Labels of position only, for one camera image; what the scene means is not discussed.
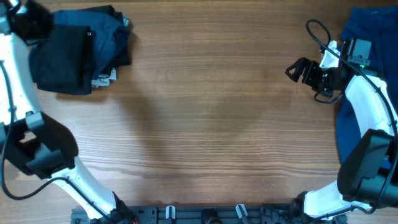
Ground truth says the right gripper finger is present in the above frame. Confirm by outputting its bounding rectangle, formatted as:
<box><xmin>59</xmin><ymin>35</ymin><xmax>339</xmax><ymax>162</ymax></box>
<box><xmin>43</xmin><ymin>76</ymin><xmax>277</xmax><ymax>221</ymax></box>
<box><xmin>285</xmin><ymin>57</ymin><xmax>310</xmax><ymax>75</ymax></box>
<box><xmin>289</xmin><ymin>70</ymin><xmax>304</xmax><ymax>82</ymax></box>

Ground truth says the black t-shirt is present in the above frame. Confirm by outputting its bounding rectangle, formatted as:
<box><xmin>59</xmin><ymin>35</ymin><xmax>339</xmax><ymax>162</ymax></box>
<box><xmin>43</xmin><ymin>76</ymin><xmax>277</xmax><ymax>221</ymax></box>
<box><xmin>29</xmin><ymin>25</ymin><xmax>94</xmax><ymax>95</ymax></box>

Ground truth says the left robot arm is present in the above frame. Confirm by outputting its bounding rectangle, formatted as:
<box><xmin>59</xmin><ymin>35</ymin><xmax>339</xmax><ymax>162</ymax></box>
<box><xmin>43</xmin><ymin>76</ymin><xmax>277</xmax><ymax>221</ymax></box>
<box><xmin>1</xmin><ymin>1</ymin><xmax>139</xmax><ymax>223</ymax></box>

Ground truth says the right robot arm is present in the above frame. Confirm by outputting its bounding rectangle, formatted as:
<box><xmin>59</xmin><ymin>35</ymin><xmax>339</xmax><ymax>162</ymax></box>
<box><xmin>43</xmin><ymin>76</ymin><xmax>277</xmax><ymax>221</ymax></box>
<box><xmin>285</xmin><ymin>38</ymin><xmax>397</xmax><ymax>222</ymax></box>

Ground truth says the blue t-shirt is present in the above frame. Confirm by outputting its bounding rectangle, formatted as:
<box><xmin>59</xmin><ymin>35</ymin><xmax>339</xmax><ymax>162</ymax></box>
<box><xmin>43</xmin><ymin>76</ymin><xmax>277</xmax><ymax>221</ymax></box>
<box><xmin>336</xmin><ymin>6</ymin><xmax>397</xmax><ymax>162</ymax></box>

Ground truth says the folded dark blue shirt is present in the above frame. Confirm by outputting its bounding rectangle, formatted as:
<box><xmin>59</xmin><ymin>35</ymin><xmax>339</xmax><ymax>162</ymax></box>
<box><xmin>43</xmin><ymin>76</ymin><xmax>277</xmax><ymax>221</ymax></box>
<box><xmin>54</xmin><ymin>9</ymin><xmax>131</xmax><ymax>80</ymax></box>

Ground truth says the right white rail clip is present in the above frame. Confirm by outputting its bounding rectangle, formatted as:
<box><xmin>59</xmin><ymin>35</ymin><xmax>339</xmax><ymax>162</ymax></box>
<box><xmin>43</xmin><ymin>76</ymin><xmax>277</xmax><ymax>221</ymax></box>
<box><xmin>235</xmin><ymin>203</ymin><xmax>248</xmax><ymax>219</ymax></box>

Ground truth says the white rail clip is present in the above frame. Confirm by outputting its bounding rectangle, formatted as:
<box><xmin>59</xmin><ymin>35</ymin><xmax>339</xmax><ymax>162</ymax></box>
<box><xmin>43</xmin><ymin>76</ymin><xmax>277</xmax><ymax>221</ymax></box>
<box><xmin>165</xmin><ymin>205</ymin><xmax>176</xmax><ymax>220</ymax></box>
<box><xmin>235</xmin><ymin>203</ymin><xmax>248</xmax><ymax>219</ymax></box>

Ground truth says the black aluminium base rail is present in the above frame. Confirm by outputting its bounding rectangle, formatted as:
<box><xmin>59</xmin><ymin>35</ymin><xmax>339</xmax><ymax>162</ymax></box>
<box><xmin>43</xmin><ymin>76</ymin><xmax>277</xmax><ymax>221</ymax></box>
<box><xmin>70</xmin><ymin>204</ymin><xmax>348</xmax><ymax>224</ymax></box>

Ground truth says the left white rail clip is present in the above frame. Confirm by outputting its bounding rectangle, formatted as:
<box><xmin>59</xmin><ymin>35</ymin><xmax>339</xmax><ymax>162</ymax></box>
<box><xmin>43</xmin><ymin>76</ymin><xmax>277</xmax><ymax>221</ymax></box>
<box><xmin>165</xmin><ymin>205</ymin><xmax>176</xmax><ymax>220</ymax></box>

